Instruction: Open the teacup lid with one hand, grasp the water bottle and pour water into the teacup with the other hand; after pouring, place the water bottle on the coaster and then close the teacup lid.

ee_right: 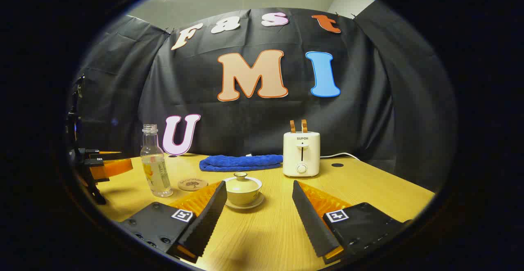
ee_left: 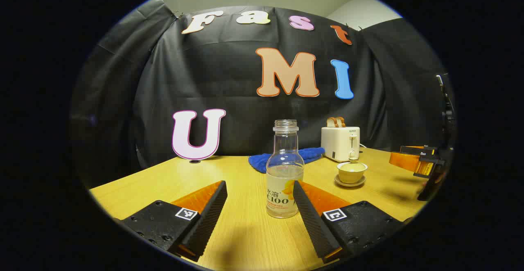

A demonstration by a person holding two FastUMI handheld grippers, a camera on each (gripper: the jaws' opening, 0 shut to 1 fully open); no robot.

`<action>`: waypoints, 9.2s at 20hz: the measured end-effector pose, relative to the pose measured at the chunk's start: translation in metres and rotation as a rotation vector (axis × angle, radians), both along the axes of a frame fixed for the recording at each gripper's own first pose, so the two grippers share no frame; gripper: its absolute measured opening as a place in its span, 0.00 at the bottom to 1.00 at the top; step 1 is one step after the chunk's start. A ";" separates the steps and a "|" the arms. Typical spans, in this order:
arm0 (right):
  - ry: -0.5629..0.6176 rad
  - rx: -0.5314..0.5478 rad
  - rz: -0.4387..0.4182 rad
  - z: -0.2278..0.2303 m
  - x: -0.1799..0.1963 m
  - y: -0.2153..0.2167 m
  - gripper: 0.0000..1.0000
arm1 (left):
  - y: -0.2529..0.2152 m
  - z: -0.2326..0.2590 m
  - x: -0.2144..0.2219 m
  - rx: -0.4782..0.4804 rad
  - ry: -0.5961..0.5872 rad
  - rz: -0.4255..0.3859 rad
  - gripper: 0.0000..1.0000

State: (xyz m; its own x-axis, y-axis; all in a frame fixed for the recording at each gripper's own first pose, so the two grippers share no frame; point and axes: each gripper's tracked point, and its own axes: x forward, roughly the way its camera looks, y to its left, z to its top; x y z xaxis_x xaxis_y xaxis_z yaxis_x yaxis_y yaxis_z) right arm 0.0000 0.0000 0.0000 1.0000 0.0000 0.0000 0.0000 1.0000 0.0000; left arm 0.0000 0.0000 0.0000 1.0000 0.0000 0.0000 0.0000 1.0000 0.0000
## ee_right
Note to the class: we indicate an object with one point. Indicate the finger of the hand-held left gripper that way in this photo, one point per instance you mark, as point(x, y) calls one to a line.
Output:
point(114, 168)
point(92, 153)

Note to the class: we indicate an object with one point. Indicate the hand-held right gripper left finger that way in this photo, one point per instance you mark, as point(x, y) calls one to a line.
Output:
point(208, 217)

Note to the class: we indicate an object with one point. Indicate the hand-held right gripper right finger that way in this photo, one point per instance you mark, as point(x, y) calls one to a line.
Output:
point(313, 222)

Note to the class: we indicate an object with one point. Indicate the round cork coaster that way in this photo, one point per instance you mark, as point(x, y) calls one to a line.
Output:
point(192, 184)

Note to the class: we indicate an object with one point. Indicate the white teacup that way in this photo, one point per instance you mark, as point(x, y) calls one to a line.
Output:
point(243, 199)

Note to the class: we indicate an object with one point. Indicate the clear water bottle yellow label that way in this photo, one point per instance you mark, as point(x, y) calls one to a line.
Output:
point(155, 168)

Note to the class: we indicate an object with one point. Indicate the white teacup lid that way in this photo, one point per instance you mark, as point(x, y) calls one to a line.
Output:
point(242, 184)

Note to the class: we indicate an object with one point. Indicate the white saucer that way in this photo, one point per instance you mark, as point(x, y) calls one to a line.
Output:
point(254, 204)

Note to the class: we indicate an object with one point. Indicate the blue towel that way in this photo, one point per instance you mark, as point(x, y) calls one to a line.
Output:
point(239, 162)

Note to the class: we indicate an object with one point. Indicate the white toaster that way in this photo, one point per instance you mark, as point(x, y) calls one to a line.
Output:
point(301, 152)

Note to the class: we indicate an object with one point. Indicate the black backdrop cloth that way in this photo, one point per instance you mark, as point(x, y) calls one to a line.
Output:
point(254, 115)

